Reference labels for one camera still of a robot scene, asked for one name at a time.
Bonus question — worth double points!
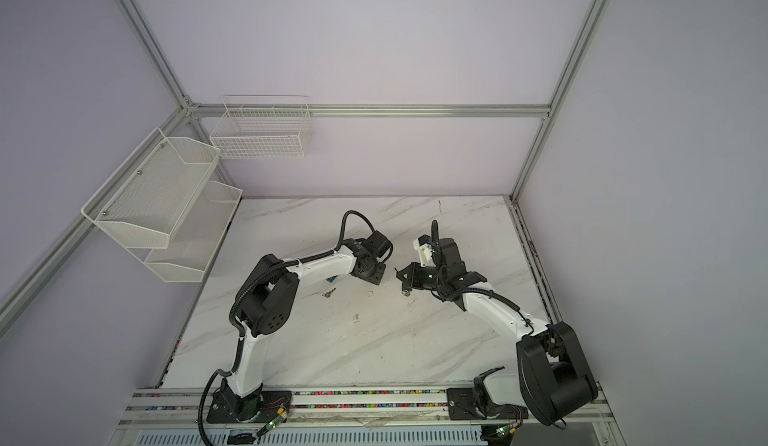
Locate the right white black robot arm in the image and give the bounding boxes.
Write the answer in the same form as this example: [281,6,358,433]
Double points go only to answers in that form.
[396,235,598,426]

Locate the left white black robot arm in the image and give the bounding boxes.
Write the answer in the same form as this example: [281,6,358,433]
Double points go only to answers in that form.
[212,231,394,422]

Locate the lower white mesh shelf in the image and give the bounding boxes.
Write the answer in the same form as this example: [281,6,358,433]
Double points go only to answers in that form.
[144,181,242,283]

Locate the white mesh shelf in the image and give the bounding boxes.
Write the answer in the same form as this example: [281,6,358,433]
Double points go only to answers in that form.
[144,181,242,283]
[81,129,221,249]

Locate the upper white mesh shelf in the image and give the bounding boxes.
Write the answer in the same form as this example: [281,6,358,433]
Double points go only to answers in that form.
[81,129,221,249]

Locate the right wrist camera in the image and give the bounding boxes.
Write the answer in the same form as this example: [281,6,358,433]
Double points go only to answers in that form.
[413,235,435,267]

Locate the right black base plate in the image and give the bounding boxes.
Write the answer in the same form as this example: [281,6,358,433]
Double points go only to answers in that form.
[446,388,529,421]

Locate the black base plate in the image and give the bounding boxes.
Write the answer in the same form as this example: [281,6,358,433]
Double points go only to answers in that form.
[446,388,529,421]
[206,390,293,424]

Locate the aluminium mounting rail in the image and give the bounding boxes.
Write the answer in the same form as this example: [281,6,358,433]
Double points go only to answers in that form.
[116,381,616,432]

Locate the left black corrugated cable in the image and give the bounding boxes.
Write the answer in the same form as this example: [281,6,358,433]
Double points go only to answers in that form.
[227,210,379,339]

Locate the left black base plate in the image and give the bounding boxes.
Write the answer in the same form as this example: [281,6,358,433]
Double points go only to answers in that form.
[206,390,293,424]

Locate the white wire basket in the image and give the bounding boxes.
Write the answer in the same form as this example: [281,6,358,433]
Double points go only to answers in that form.
[210,95,314,160]

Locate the aluminium frame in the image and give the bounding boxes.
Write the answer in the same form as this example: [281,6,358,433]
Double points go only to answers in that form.
[1,0,611,339]

